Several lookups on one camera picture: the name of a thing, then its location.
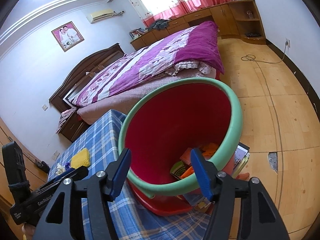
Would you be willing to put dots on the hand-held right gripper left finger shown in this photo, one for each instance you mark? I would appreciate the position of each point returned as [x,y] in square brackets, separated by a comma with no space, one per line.
[120,175]

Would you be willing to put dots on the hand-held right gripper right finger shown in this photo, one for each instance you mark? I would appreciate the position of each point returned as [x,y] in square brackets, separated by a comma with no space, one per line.
[202,175]

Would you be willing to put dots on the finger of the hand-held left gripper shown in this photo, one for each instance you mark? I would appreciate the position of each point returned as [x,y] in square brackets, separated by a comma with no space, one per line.
[64,174]
[81,173]

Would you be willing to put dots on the white plastic bag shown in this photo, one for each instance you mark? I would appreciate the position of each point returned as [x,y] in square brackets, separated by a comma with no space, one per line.
[60,168]

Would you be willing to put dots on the purple wrapper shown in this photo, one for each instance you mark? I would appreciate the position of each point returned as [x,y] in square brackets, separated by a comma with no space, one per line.
[67,165]

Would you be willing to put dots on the yellow textured sponge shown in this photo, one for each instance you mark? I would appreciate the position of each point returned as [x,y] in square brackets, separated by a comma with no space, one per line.
[80,158]

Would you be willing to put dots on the green mosquito coil packet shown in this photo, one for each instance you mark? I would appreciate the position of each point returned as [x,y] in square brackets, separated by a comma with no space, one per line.
[178,171]

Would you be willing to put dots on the orange printed box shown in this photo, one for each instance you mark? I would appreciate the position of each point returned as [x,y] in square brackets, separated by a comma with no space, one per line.
[185,156]

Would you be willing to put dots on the red bucket with green rim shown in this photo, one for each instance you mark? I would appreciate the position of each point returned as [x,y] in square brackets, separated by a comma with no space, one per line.
[175,120]

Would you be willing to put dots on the person's left hand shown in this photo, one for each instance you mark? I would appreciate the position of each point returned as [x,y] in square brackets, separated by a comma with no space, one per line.
[27,232]

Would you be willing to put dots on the blue plaid blanket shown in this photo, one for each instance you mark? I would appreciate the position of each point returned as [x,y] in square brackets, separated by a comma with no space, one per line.
[100,140]

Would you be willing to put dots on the dark wooden nightstand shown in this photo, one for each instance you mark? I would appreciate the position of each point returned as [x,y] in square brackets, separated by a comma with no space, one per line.
[75,127]

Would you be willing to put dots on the pink cloth pile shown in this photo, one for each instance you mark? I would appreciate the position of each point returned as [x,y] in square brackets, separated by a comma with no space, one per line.
[65,116]

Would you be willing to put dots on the wooden wardrobe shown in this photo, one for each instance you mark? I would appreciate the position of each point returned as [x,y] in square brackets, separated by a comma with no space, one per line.
[7,132]

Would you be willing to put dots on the dark wooden bed headboard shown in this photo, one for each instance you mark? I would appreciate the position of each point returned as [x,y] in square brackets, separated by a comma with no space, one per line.
[75,75]

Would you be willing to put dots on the framed wedding photo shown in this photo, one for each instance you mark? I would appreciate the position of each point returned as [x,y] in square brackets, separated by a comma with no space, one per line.
[67,36]

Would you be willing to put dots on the row of books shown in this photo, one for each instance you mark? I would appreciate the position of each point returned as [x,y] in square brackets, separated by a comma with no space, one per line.
[137,33]

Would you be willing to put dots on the black flat device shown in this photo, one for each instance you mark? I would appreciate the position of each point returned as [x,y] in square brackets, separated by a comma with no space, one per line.
[251,34]

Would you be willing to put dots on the dark clothes pile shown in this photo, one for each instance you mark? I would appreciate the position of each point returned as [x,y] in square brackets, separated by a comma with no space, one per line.
[158,24]

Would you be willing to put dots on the white outlet with plug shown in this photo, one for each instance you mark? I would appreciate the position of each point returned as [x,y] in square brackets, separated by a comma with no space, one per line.
[287,42]

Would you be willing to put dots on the long wooden cabinet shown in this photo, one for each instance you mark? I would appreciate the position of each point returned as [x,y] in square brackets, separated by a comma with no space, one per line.
[200,13]

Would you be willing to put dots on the open wooden shelf unit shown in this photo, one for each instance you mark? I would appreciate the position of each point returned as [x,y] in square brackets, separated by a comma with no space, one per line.
[240,12]

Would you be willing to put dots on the pink floral curtains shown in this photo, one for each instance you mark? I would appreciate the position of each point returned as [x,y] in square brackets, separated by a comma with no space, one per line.
[187,5]

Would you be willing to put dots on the white wall outlet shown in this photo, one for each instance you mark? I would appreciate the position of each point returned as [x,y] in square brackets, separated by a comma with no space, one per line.
[55,155]

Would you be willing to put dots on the white wall switch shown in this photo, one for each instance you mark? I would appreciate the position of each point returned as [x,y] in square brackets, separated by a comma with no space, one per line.
[44,107]

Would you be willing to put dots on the wall air conditioner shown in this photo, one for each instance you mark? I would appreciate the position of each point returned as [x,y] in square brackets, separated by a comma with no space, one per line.
[101,16]

